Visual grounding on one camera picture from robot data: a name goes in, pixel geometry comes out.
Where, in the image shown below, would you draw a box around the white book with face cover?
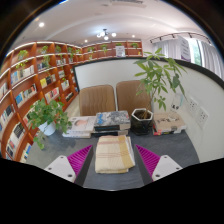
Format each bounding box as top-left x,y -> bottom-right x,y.
66,115 -> 98,134

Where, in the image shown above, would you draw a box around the ceiling lights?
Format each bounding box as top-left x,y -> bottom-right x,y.
36,21 -> 138,43

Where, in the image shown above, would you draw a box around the white wall socket panel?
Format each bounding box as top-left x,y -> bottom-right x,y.
186,96 -> 200,113
195,106 -> 210,130

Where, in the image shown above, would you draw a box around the tan leather chair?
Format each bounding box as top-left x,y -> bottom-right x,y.
78,84 -> 117,118
115,79 -> 153,116

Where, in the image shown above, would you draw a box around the black track light rail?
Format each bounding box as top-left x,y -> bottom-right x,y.
149,31 -> 213,45

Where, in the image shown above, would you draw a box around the white and purple banner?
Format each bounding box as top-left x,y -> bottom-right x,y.
177,35 -> 192,63

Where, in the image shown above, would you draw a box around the white curtains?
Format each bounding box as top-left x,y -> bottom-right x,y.
151,38 -> 224,81

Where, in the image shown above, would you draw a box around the small tree in black pot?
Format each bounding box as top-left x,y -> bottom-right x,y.
130,47 -> 188,137

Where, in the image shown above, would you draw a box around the dark book with blue spine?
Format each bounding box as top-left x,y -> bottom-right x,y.
91,128 -> 130,139

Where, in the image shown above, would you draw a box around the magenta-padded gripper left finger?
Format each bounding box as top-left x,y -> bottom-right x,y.
43,144 -> 94,187

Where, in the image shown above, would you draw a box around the thick book with grey photo cover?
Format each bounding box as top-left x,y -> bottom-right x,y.
93,110 -> 132,132

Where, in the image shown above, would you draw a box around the white partition with dark frame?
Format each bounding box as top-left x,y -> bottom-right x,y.
72,57 -> 224,164

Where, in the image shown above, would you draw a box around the flat white book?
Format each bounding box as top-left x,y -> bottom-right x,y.
62,130 -> 93,139

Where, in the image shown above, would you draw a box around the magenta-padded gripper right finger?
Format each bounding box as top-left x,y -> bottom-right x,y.
134,144 -> 184,185

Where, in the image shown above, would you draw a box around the pothos plant in white pot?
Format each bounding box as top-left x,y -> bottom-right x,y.
27,98 -> 73,150

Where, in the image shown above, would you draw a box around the orange wooden book shelf unit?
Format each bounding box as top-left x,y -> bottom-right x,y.
0,39 -> 144,164

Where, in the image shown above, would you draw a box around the cream towel with yellow stripes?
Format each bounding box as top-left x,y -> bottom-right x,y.
94,134 -> 136,175

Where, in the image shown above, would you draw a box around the beige cardboard box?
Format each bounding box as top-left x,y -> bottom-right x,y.
152,111 -> 188,137

